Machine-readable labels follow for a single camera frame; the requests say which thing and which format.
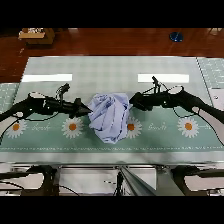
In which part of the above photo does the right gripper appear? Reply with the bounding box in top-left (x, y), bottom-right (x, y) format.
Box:
top-left (128, 91), bottom-right (159, 112)

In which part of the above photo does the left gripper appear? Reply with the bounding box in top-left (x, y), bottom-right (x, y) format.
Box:
top-left (61, 97), bottom-right (85, 119)

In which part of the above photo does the light blue shirt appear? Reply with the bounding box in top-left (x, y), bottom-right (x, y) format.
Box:
top-left (87, 92), bottom-right (134, 145)

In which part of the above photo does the blue round object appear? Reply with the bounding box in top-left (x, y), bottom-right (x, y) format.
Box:
top-left (168, 31), bottom-right (185, 43)

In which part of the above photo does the cardboard box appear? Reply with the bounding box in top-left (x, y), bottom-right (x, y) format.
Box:
top-left (18, 27), bottom-right (56, 46)

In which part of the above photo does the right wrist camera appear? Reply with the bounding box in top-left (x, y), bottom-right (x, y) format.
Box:
top-left (151, 75), bottom-right (168, 96)

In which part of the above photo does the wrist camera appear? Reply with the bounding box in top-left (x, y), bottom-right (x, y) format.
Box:
top-left (151, 75), bottom-right (168, 96)
top-left (55, 83), bottom-right (71, 101)

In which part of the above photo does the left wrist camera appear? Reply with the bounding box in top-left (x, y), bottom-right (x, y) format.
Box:
top-left (55, 83), bottom-right (71, 101)

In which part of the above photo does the silver frame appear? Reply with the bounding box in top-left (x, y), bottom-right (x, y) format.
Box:
top-left (0, 161), bottom-right (224, 197)

